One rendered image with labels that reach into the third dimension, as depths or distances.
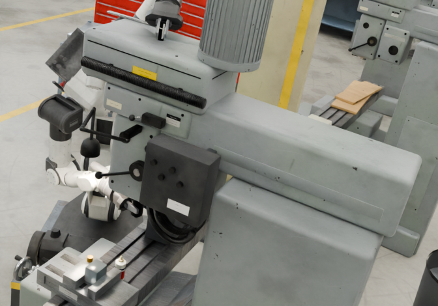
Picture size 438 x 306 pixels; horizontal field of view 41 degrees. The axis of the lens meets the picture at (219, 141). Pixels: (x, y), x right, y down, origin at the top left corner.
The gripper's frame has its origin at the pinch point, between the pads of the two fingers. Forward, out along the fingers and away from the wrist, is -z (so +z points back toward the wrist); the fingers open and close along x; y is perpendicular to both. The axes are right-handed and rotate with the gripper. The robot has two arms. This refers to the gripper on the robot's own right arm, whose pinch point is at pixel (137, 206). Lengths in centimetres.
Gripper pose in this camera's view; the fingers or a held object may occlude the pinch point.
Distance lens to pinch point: 224.6
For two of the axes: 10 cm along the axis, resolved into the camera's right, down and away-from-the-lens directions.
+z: -7.5, -4.1, 5.2
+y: -1.8, 8.8, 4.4
